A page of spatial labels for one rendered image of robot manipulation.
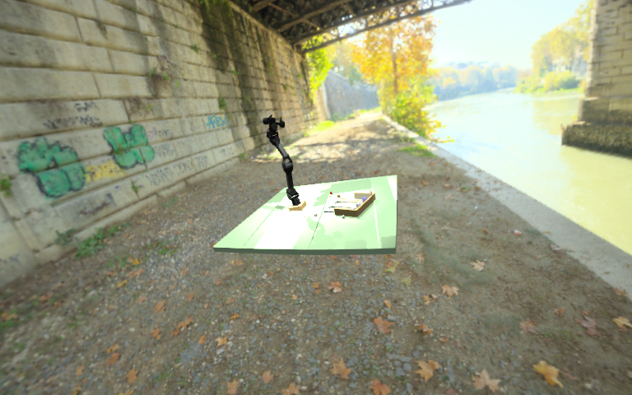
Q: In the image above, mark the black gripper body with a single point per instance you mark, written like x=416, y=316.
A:
x=281, y=124

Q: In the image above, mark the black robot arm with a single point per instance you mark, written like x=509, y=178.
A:
x=288, y=166

